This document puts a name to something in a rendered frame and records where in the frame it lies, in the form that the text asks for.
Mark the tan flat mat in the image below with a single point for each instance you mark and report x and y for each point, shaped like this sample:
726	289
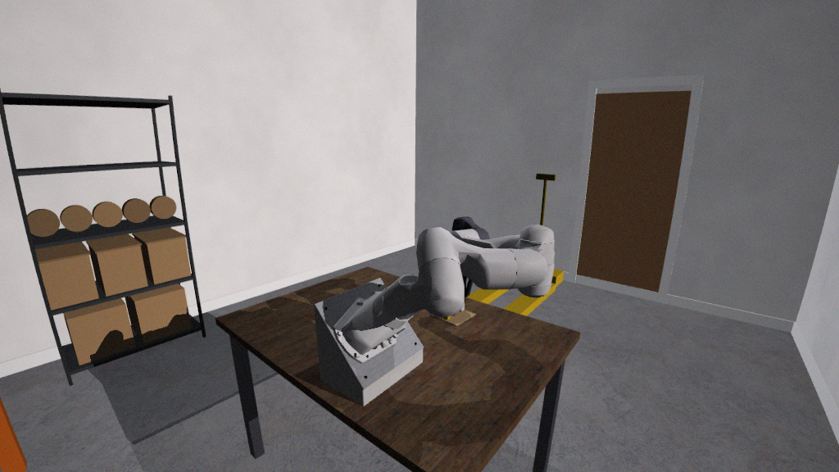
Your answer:
459	318

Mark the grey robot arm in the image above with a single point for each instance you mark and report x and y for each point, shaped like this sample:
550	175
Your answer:
443	257

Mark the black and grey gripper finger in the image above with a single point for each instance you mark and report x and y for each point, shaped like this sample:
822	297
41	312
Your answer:
467	290

